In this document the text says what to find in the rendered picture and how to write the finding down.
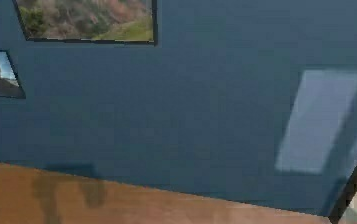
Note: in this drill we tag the framed hillside landscape picture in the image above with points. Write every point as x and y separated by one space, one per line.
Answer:
92 18

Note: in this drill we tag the framed rock and sky picture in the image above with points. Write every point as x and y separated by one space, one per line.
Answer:
1 78

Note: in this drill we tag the dark brown door frame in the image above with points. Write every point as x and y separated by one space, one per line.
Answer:
351 186

